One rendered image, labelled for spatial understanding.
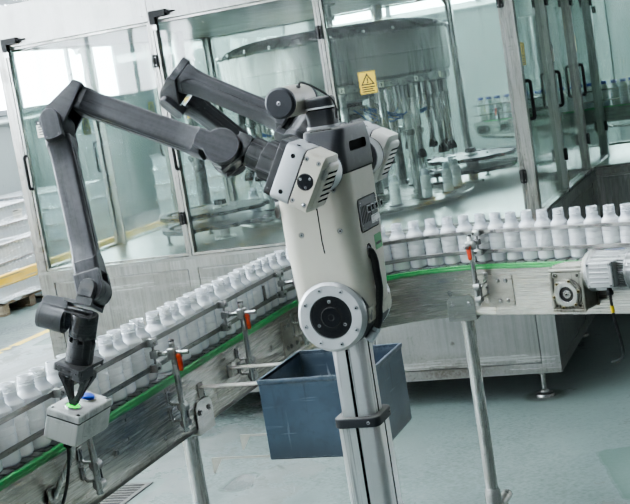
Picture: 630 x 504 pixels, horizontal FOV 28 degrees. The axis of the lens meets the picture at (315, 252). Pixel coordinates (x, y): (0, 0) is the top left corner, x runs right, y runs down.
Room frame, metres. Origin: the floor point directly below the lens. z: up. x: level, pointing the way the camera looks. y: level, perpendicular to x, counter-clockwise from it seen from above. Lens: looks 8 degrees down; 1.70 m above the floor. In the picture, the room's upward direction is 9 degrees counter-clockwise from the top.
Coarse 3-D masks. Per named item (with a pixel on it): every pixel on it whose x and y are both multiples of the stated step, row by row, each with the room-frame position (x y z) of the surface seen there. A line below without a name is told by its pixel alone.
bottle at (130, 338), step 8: (128, 328) 3.16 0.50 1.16; (128, 336) 3.15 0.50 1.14; (136, 336) 3.17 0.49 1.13; (128, 344) 3.14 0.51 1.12; (136, 344) 3.15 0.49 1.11; (136, 352) 3.15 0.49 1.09; (136, 360) 3.15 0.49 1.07; (144, 360) 3.17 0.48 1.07; (136, 368) 3.14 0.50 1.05; (144, 368) 3.16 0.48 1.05; (144, 376) 3.15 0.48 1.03; (136, 384) 3.14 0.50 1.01; (144, 384) 3.15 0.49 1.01
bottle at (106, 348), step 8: (104, 336) 3.08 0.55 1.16; (104, 344) 3.04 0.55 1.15; (112, 344) 3.06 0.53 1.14; (104, 352) 3.04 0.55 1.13; (112, 352) 3.04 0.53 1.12; (120, 360) 3.06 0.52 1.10; (112, 368) 3.03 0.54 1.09; (120, 368) 3.05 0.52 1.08; (112, 376) 3.03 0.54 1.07; (120, 376) 3.04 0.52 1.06; (112, 384) 3.03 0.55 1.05; (120, 392) 3.04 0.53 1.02; (120, 400) 3.04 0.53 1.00
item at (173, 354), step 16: (224, 304) 3.59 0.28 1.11; (240, 304) 3.58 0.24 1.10; (224, 320) 3.60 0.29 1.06; (240, 320) 3.58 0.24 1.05; (304, 336) 4.00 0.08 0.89; (160, 352) 3.17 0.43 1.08; (176, 352) 3.15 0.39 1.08; (160, 368) 3.18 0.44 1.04; (176, 368) 3.16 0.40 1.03; (176, 384) 3.16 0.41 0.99; (80, 448) 2.78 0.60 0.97; (96, 464) 2.74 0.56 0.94; (96, 480) 2.74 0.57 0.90
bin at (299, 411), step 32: (320, 352) 3.50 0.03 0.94; (384, 352) 3.43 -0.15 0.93; (224, 384) 3.34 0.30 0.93; (256, 384) 3.29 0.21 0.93; (288, 384) 3.21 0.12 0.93; (320, 384) 3.18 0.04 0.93; (384, 384) 3.25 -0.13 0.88; (288, 416) 3.22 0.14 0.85; (320, 416) 3.19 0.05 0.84; (288, 448) 3.23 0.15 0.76; (320, 448) 3.19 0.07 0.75
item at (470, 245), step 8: (488, 224) 4.31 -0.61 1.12; (472, 232) 4.22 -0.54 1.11; (480, 232) 4.23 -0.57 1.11; (472, 240) 4.18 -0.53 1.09; (480, 240) 4.23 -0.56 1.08; (464, 248) 4.15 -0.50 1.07; (472, 248) 4.17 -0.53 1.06; (472, 256) 4.18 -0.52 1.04; (472, 264) 4.18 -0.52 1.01; (472, 272) 4.18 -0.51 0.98; (480, 288) 4.17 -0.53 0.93; (488, 288) 4.21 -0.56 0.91; (480, 296) 4.17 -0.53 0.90; (480, 304) 4.18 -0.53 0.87
